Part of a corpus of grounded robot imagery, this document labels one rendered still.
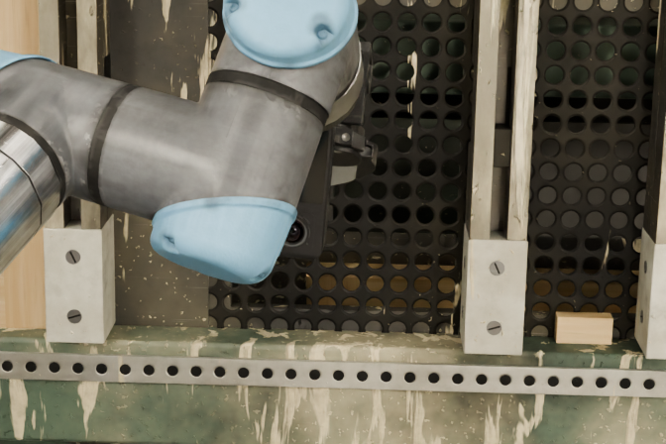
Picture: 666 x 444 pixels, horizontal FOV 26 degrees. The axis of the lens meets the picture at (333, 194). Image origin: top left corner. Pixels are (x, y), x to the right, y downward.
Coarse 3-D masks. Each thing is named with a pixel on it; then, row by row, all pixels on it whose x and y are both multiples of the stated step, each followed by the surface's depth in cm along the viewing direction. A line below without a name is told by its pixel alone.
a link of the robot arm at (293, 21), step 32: (224, 0) 82; (256, 0) 81; (288, 0) 81; (320, 0) 81; (352, 0) 83; (256, 32) 81; (288, 32) 81; (320, 32) 81; (352, 32) 84; (224, 64) 84; (256, 64) 83; (288, 64) 82; (320, 64) 83; (352, 64) 89; (320, 96) 84
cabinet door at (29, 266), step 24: (0, 0) 149; (24, 0) 149; (0, 24) 150; (24, 24) 150; (0, 48) 150; (24, 48) 150; (24, 264) 156; (0, 288) 157; (24, 288) 157; (0, 312) 157; (24, 312) 157
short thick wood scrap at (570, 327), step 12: (564, 312) 157; (576, 312) 157; (588, 312) 157; (564, 324) 156; (576, 324) 156; (588, 324) 156; (600, 324) 156; (564, 336) 156; (576, 336) 156; (588, 336) 156; (600, 336) 156
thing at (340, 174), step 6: (336, 168) 109; (342, 168) 109; (348, 168) 109; (354, 168) 108; (336, 174) 111; (342, 174) 111; (348, 174) 110; (354, 174) 110; (336, 180) 113; (342, 180) 112; (348, 180) 112
